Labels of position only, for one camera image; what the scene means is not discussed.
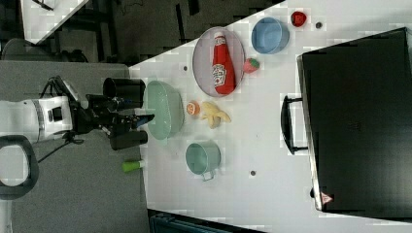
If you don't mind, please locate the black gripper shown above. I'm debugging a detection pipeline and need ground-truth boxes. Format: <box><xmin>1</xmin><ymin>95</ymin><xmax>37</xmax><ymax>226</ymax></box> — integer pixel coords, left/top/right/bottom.
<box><xmin>69</xmin><ymin>94</ymin><xmax>155</xmax><ymax>136</ymax></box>

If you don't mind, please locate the red ketchup bottle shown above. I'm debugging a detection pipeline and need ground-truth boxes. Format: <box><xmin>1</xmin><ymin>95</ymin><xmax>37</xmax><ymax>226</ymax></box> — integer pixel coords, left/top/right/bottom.
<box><xmin>212</xmin><ymin>32</ymin><xmax>236</xmax><ymax>95</ymax></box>

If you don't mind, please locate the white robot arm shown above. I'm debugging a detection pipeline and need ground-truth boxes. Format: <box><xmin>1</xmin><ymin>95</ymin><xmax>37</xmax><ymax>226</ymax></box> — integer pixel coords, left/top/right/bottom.
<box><xmin>1</xmin><ymin>96</ymin><xmax>155</xmax><ymax>200</ymax></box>

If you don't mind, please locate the grey round plate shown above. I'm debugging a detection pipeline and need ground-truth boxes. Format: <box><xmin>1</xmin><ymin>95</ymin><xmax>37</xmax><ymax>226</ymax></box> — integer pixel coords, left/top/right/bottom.
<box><xmin>192</xmin><ymin>27</ymin><xmax>245</xmax><ymax>97</ymax></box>

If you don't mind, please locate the green perforated colander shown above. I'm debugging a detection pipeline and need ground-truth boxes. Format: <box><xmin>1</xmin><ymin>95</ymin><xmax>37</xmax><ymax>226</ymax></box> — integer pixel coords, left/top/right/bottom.
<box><xmin>145</xmin><ymin>81</ymin><xmax>185</xmax><ymax>141</ymax></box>

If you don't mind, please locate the orange slice toy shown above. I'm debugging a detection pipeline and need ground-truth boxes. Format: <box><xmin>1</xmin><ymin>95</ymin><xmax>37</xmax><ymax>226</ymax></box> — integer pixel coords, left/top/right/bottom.
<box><xmin>187</xmin><ymin>101</ymin><xmax>200</xmax><ymax>116</ymax></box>

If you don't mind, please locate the peeled banana toy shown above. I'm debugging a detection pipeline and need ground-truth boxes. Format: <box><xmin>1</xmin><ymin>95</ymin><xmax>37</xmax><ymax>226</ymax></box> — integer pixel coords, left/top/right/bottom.
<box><xmin>201</xmin><ymin>102</ymin><xmax>231</xmax><ymax>129</ymax></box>

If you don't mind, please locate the green mug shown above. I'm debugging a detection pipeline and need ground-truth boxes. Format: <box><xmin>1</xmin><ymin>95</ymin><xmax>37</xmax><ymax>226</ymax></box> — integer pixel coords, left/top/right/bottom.
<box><xmin>186</xmin><ymin>141</ymin><xmax>222</xmax><ymax>182</ymax></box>

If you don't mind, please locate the dark blue crate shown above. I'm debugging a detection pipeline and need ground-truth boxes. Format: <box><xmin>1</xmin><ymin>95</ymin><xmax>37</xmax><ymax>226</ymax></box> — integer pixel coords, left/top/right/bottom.
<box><xmin>149</xmin><ymin>213</ymin><xmax>258</xmax><ymax>233</ymax></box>

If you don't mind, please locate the pink strawberry toy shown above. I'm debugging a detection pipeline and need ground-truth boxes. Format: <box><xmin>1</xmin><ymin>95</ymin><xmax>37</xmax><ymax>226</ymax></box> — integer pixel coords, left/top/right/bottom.
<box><xmin>243</xmin><ymin>58</ymin><xmax>260</xmax><ymax>74</ymax></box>

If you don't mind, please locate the white background table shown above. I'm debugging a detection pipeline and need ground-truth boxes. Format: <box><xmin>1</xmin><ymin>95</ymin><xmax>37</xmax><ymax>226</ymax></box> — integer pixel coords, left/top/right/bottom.
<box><xmin>19</xmin><ymin>0</ymin><xmax>89</xmax><ymax>44</ymax></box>

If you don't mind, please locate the blue bowl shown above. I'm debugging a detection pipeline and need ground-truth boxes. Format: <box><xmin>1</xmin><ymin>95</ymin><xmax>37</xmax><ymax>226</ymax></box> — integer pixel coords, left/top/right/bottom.
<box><xmin>251</xmin><ymin>17</ymin><xmax>290</xmax><ymax>54</ymax></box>

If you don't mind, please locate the red strawberry toy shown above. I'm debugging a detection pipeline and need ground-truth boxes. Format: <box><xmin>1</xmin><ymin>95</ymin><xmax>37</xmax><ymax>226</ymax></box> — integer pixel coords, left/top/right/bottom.
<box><xmin>291</xmin><ymin>11</ymin><xmax>307</xmax><ymax>27</ymax></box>

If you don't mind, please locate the black toaster oven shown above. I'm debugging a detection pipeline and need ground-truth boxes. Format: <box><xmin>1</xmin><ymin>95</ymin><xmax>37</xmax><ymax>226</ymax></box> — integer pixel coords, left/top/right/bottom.
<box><xmin>296</xmin><ymin>27</ymin><xmax>412</xmax><ymax>222</ymax></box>

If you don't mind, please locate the lower black cylinder post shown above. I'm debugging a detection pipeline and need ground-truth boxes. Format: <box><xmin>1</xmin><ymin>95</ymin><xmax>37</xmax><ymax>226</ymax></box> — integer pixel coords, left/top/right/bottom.
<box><xmin>110</xmin><ymin>131</ymin><xmax>148</xmax><ymax>150</ymax></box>

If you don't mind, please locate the black cylinder post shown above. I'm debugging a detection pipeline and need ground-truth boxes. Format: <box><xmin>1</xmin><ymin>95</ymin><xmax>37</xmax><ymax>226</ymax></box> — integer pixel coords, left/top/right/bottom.
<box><xmin>110</xmin><ymin>131</ymin><xmax>148</xmax><ymax>150</ymax></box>
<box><xmin>103</xmin><ymin>78</ymin><xmax>146</xmax><ymax>109</ymax></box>

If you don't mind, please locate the upper black cylinder post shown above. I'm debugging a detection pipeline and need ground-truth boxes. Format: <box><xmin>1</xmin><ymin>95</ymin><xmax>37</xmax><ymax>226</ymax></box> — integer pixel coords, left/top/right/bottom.
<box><xmin>103</xmin><ymin>78</ymin><xmax>146</xmax><ymax>109</ymax></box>

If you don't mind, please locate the green marker handle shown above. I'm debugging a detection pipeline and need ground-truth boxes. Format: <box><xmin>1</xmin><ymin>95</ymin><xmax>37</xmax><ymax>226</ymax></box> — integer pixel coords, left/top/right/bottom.
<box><xmin>121</xmin><ymin>160</ymin><xmax>146</xmax><ymax>173</ymax></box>

